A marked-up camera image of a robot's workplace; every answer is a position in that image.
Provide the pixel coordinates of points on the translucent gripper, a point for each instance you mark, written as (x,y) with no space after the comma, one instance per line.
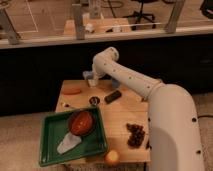
(95,77)

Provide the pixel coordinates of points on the blue sponge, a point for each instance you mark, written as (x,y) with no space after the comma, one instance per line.
(87,74)

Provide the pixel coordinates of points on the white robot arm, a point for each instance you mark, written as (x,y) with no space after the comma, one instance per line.
(174,135)

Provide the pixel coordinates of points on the white paper cup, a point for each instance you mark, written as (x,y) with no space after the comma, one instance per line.
(92,83)

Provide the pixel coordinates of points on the blue cup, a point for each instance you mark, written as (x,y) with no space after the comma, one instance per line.
(115,83)

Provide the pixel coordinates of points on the black rectangular block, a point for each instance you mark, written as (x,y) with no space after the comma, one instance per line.
(112,97)

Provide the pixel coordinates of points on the red bowl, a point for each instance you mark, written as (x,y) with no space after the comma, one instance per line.
(80,123)

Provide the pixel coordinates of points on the green plastic tray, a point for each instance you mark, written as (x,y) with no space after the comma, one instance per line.
(54,128)

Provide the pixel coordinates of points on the white crumpled cloth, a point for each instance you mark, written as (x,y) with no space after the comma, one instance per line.
(69,142)

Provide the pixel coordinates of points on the bunch of dark grapes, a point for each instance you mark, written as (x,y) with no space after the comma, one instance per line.
(137,135)

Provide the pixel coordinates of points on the yellow apple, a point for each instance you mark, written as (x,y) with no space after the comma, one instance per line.
(112,158)

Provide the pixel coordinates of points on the black office chair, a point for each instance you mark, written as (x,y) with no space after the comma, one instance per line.
(138,15)

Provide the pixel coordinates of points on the black handled knife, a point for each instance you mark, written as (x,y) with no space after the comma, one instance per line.
(147,145)

